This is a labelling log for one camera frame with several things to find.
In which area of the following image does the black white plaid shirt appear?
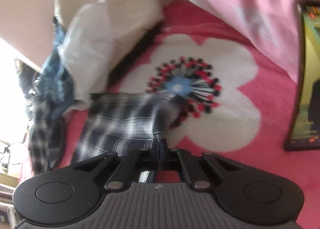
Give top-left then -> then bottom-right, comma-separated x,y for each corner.
17,58 -> 181,174

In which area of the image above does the pink floral bed blanket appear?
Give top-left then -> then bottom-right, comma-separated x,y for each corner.
57,0 -> 320,229

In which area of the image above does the blue denim garment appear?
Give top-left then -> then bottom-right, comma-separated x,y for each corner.
39,17 -> 75,121

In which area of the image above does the white garment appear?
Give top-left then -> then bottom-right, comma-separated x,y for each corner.
54,0 -> 163,105

